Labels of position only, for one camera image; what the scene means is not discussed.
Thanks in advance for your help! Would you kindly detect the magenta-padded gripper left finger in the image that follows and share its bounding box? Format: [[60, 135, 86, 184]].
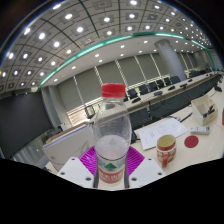
[[57, 145, 98, 188]]

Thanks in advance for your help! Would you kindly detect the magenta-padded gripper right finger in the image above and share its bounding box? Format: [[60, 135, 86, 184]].
[[125, 145, 167, 190]]

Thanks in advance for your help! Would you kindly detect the clear red-capped water bottle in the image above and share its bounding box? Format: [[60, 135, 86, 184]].
[[92, 83, 133, 189]]

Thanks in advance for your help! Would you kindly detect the white paper ream box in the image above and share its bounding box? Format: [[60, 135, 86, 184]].
[[42, 123, 96, 172]]

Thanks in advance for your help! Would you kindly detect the red floral ceramic mug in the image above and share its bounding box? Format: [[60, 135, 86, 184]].
[[155, 134, 177, 169]]

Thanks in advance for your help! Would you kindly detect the white printed paper sheet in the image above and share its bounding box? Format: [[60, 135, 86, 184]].
[[137, 117, 189, 151]]

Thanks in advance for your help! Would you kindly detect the flat round red coaster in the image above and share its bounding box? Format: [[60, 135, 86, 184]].
[[183, 134, 200, 149]]

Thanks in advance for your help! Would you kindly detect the small black monitor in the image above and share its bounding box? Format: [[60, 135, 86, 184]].
[[84, 105, 96, 120]]

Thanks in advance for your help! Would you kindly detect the white remote control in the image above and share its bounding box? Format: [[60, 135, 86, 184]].
[[189, 125, 212, 136]]

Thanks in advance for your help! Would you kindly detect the long curved conference desk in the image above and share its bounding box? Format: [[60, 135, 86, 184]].
[[44, 71, 224, 143]]

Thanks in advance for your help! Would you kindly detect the black clip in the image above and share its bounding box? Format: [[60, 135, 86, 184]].
[[203, 105, 216, 118]]

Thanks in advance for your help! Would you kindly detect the row of black office chairs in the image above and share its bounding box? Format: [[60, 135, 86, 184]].
[[124, 68, 214, 101]]

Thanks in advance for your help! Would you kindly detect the group of ceiling lights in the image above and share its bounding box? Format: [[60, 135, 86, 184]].
[[0, 0, 208, 89]]

